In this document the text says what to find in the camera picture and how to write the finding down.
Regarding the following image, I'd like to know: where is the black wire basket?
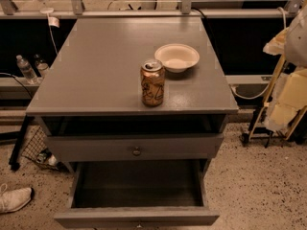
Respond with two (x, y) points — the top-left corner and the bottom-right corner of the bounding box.
(22, 126), (65, 171)

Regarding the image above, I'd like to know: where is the right clear water bottle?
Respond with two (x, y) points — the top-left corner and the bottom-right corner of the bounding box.
(34, 54), (49, 78)

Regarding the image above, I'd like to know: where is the left clear water bottle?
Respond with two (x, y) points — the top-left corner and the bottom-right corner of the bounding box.
(16, 55), (38, 84)

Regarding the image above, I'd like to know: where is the white sneaker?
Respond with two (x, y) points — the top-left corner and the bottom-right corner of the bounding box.
(0, 183), (35, 214)

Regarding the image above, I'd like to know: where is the clear water bottle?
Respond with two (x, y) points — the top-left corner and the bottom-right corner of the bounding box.
(34, 54), (49, 78)
(16, 55), (38, 84)

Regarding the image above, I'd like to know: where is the white paper bowl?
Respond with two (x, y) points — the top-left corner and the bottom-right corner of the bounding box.
(154, 43), (200, 73)

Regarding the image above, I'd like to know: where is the grey wooden drawer cabinet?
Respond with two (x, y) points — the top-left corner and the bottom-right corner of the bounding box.
(25, 16), (240, 174)

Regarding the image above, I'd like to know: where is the black cable at left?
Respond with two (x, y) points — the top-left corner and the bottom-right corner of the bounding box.
(0, 72), (34, 99)

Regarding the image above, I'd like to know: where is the yellow folding ladder frame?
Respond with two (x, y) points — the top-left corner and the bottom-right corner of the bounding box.
(242, 56), (307, 143)

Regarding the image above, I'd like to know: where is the grey drawer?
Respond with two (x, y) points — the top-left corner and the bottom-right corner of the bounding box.
(45, 133), (224, 162)
(55, 160), (219, 228)

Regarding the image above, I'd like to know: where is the white hose at right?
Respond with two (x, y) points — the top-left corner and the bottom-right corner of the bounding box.
(230, 6), (288, 101)

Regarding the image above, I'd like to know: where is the white cable with tag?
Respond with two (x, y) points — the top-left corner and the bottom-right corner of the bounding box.
(33, 0), (61, 56)

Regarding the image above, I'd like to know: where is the grey top drawer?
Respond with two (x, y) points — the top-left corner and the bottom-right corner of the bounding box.
(45, 133), (224, 162)

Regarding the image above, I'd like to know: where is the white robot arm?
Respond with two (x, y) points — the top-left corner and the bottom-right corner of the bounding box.
(263, 7), (307, 131)

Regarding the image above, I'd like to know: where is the gold soda can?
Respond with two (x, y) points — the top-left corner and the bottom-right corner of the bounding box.
(140, 58), (165, 106)

